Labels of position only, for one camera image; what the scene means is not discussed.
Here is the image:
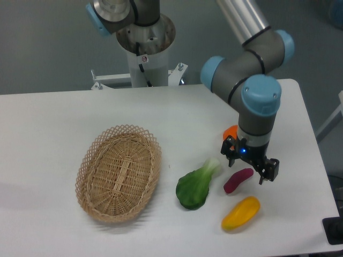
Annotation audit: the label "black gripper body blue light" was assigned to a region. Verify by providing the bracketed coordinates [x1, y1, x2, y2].
[234, 138, 269, 168]

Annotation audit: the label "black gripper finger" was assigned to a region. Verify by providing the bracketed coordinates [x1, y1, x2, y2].
[220, 135, 238, 168]
[254, 157, 280, 185]

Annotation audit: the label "purple sweet potato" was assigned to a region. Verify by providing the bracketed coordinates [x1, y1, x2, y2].
[223, 168, 254, 194]

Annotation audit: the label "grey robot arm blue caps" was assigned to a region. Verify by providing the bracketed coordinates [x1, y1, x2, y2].
[86, 1, 295, 181]

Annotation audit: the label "orange tangerine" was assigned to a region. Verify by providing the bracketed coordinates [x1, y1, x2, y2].
[222, 125, 238, 140]

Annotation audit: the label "yellow mango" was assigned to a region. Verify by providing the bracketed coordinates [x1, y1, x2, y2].
[221, 196, 260, 231]

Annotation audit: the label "green bok choy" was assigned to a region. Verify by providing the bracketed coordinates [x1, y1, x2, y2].
[175, 157, 221, 210]

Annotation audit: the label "black device at table edge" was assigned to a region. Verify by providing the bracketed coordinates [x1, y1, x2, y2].
[322, 217, 342, 245]

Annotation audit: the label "oval wicker basket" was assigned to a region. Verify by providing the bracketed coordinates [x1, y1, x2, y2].
[76, 125, 162, 223]

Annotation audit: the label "white metal base frame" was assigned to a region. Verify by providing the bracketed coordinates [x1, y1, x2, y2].
[91, 62, 188, 90]

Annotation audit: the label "white frame at right edge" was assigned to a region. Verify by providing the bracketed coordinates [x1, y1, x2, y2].
[315, 91, 342, 143]

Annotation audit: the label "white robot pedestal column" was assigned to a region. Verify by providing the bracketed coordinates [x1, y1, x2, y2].
[116, 14, 176, 88]

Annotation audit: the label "black cable on pedestal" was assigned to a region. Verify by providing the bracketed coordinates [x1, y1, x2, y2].
[135, 42, 153, 87]

